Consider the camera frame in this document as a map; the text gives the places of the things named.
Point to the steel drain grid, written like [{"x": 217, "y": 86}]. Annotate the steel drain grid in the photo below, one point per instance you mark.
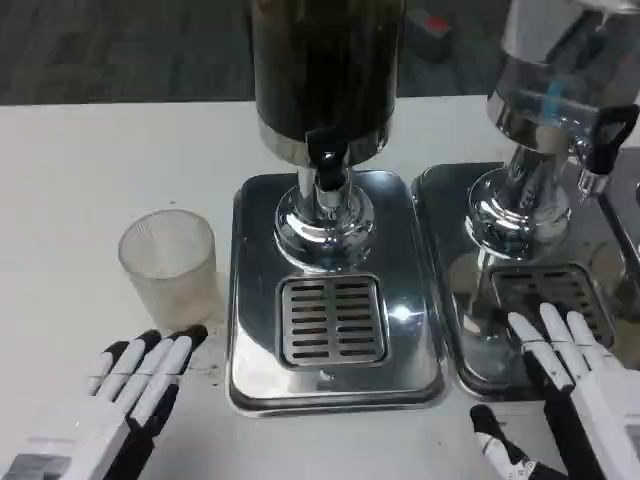
[
  {"x": 550, "y": 287},
  {"x": 334, "y": 320}
]

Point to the black tap of dark dispenser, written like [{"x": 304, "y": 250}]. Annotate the black tap of dark dispenser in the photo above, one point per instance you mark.
[{"x": 326, "y": 160}]

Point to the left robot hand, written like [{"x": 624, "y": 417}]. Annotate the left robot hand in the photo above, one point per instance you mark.
[{"x": 107, "y": 420}]

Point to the clear-tank drink dispenser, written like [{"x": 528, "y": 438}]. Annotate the clear-tank drink dispenser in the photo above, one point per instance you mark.
[{"x": 540, "y": 100}]

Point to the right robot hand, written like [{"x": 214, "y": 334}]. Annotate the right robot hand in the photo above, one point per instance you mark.
[{"x": 600, "y": 400}]

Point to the dark drink dispenser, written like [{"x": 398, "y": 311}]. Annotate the dark drink dispenser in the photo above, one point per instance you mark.
[{"x": 325, "y": 65}]

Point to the clear ribbed glass cup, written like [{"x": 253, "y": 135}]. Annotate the clear ribbed glass cup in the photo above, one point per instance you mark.
[{"x": 172, "y": 280}]

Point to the grey box with red top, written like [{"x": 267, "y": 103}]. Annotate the grey box with red top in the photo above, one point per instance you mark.
[{"x": 430, "y": 35}]

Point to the black looped tap lever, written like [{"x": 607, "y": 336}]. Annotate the black looped tap lever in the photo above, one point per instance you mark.
[{"x": 605, "y": 145}]

